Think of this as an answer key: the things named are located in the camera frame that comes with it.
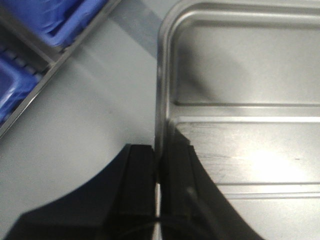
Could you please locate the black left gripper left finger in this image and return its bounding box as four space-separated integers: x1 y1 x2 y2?
6 144 156 240

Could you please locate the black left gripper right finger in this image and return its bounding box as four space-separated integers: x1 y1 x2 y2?
159 129 262 240

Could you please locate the small ribbed silver tray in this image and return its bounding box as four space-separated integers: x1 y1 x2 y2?
154 0 320 240

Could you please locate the blue bin under trays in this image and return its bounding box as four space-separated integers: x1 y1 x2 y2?
0 0 118 126

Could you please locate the steel flow rack frame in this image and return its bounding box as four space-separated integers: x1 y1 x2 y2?
0 0 131 138

